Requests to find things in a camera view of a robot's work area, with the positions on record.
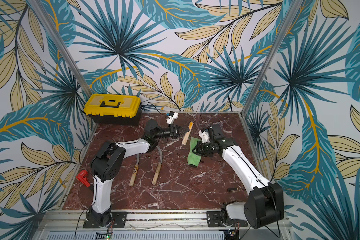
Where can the small dark object on table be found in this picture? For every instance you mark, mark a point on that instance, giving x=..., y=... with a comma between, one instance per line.
x=232, y=190

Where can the yellow black toolbox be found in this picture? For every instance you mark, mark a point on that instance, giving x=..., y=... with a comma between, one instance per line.
x=114, y=109

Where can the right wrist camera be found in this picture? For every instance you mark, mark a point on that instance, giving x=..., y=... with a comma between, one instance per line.
x=204, y=134

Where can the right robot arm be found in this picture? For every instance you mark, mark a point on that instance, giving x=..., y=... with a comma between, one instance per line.
x=265, y=202

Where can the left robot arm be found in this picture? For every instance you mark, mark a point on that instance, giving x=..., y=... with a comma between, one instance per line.
x=108, y=160

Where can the green rag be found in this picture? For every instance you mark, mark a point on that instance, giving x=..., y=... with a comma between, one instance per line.
x=193, y=159

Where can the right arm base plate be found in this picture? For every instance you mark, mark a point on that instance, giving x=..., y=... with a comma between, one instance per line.
x=219, y=219

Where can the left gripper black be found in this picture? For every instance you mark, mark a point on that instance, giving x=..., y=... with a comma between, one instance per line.
x=174, y=131

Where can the red clamp tool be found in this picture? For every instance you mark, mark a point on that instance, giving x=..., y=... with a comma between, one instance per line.
x=82, y=177

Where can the aluminium front rail frame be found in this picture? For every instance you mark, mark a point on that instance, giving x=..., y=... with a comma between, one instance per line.
x=157, y=225

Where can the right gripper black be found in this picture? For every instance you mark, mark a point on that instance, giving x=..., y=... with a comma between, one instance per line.
x=206, y=148

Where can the sickle labelled handle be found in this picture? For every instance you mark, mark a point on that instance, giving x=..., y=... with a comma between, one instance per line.
x=187, y=135

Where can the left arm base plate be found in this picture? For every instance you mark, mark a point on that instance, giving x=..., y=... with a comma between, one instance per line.
x=105, y=220

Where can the left sickle wooden handle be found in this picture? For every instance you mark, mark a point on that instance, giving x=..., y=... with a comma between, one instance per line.
x=135, y=171

